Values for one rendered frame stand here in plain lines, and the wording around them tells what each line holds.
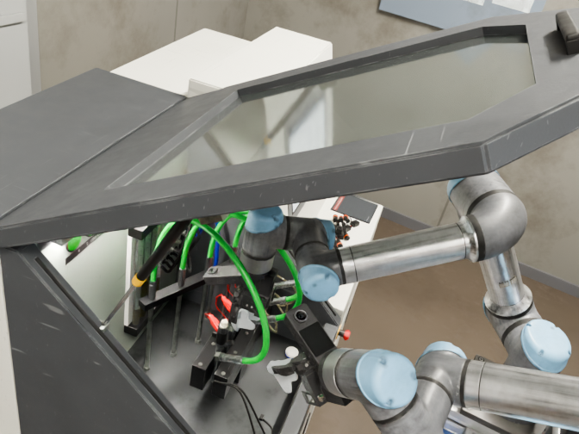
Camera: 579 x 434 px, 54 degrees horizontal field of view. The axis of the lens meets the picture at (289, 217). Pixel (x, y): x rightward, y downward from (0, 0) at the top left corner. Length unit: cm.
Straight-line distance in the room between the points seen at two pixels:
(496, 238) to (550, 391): 36
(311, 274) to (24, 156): 62
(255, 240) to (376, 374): 50
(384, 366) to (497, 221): 48
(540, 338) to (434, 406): 64
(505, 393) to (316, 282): 39
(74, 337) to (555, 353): 105
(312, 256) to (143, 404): 43
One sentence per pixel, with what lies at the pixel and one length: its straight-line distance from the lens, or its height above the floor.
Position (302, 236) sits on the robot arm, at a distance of 118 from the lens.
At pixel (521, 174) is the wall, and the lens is 386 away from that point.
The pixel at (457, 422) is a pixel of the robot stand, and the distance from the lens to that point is 166.
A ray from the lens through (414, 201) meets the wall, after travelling 406.
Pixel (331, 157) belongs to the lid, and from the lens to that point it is 72.
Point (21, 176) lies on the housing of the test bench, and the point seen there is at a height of 150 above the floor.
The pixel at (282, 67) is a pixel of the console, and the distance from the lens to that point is 176.
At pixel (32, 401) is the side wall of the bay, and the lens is 135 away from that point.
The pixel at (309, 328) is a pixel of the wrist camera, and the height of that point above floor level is 145.
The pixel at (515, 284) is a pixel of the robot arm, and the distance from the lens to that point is 147.
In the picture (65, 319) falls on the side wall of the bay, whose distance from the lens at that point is 110.
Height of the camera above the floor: 211
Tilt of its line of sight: 33 degrees down
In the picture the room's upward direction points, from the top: 13 degrees clockwise
